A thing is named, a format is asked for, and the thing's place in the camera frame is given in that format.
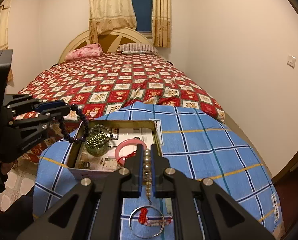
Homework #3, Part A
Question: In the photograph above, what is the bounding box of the dark purple bead bracelet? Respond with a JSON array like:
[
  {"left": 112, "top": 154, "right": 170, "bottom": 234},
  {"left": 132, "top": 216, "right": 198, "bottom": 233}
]
[{"left": 57, "top": 103, "right": 90, "bottom": 144}]

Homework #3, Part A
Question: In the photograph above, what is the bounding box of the thin silver bangle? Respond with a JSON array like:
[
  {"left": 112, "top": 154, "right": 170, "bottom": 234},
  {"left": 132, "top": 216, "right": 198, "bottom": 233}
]
[{"left": 128, "top": 205, "right": 166, "bottom": 239}]

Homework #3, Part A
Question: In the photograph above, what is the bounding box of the pearl bead bracelet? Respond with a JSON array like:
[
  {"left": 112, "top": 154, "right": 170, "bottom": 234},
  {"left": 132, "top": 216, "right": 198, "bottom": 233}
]
[{"left": 142, "top": 148, "right": 153, "bottom": 205}]

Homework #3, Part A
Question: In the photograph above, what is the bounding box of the brown wooden bead bracelet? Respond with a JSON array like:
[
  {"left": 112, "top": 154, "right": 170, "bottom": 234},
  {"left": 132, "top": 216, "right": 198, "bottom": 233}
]
[{"left": 87, "top": 123, "right": 114, "bottom": 143}]

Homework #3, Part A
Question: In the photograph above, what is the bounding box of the pink bangle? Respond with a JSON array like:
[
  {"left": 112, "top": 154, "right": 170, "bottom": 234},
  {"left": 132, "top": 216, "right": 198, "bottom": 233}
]
[{"left": 114, "top": 138, "right": 147, "bottom": 166}]

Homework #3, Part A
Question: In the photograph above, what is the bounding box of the red knot charm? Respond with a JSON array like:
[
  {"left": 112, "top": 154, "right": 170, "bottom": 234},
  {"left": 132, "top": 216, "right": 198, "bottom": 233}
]
[{"left": 138, "top": 207, "right": 148, "bottom": 226}]

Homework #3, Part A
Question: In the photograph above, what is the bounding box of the pink metal tin box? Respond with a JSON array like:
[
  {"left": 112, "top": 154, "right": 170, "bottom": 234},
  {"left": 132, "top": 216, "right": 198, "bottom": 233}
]
[{"left": 65, "top": 120, "right": 163, "bottom": 179}]

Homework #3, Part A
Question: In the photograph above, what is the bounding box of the red patterned bed quilt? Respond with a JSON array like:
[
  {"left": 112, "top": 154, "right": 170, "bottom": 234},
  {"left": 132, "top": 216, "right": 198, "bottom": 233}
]
[{"left": 12, "top": 51, "right": 226, "bottom": 160}]

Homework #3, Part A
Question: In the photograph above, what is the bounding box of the paper leaflet in tin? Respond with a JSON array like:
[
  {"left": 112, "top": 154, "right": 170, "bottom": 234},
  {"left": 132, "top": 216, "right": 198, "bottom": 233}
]
[{"left": 74, "top": 128, "right": 154, "bottom": 172}]

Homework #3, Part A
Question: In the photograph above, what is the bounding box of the blue plaid towel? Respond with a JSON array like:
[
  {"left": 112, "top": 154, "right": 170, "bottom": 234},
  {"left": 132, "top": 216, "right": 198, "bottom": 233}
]
[{"left": 33, "top": 102, "right": 283, "bottom": 239}]

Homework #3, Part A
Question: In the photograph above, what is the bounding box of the pink folded blanket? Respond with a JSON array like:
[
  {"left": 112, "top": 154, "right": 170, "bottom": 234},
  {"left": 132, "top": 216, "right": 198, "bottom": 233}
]
[{"left": 64, "top": 43, "right": 103, "bottom": 61}]

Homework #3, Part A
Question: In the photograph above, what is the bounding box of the cream wooden headboard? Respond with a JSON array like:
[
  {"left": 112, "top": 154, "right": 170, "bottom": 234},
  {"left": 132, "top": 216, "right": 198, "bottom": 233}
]
[{"left": 58, "top": 28, "right": 152, "bottom": 63}]

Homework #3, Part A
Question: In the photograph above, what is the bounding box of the striped pillow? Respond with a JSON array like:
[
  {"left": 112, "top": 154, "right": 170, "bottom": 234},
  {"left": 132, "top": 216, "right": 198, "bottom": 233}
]
[{"left": 117, "top": 43, "right": 158, "bottom": 55}]

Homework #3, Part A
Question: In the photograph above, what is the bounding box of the left beige curtain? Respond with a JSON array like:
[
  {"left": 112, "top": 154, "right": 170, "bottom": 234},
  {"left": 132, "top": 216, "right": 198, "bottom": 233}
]
[{"left": 89, "top": 0, "right": 137, "bottom": 43}]

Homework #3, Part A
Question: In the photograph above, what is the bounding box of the right beige curtain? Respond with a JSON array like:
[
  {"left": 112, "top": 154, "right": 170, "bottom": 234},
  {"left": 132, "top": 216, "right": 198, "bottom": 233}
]
[{"left": 152, "top": 0, "right": 171, "bottom": 48}]

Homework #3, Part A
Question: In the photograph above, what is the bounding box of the window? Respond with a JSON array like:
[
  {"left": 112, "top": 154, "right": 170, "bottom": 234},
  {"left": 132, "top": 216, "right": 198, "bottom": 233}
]
[{"left": 132, "top": 0, "right": 153, "bottom": 38}]

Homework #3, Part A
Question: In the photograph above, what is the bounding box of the brown wooden door frame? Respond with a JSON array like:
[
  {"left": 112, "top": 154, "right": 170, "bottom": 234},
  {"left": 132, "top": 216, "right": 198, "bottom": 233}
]
[{"left": 271, "top": 119, "right": 298, "bottom": 184}]

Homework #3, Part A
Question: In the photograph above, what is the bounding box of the white wall switch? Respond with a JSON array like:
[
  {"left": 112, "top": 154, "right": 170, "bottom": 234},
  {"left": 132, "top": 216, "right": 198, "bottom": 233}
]
[{"left": 287, "top": 55, "right": 296, "bottom": 68}]

